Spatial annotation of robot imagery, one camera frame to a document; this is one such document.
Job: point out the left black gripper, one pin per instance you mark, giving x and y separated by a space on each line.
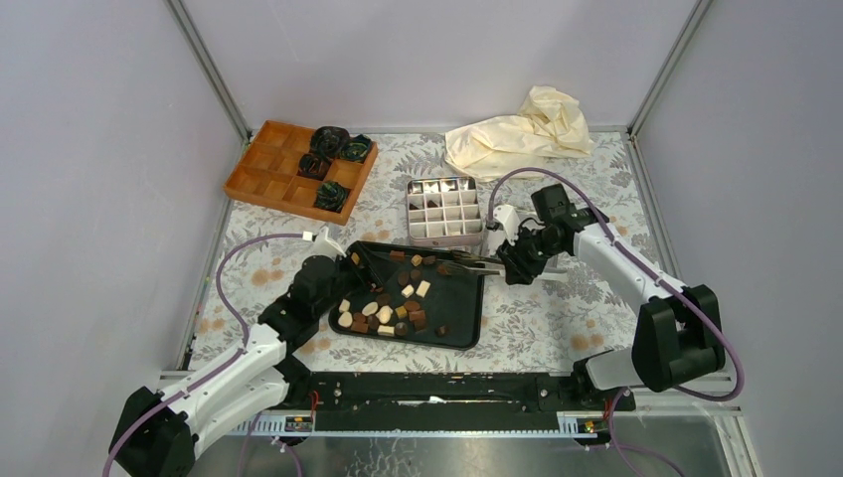
370 273

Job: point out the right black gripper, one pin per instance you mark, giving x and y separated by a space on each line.
515 263

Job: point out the metal serving tongs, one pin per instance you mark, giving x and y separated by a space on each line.
462 262

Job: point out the black plastic tray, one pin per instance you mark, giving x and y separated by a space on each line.
448 317

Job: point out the pink grid box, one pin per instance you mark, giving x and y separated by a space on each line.
444 212

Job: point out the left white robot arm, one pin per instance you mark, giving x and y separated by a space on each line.
163 433

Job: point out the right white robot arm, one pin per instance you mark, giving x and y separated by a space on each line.
678 329

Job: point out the white oval chocolate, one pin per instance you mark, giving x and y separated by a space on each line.
370 308

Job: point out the white chocolate piece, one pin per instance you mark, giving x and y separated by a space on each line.
423 288

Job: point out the dark paper cup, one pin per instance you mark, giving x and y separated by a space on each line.
313 166
331 196
328 141
356 149

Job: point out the silver metal tray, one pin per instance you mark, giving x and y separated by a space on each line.
530 221

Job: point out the floral table mat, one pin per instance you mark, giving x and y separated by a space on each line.
543 327

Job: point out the cream cloth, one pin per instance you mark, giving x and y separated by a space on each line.
549 125

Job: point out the orange compartment box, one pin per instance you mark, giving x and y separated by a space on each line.
267 174

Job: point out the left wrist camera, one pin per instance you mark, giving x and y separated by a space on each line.
323 243

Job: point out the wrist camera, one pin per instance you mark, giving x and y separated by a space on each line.
323 243
502 225

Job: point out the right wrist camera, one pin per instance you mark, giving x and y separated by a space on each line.
502 225

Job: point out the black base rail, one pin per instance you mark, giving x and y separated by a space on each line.
495 403

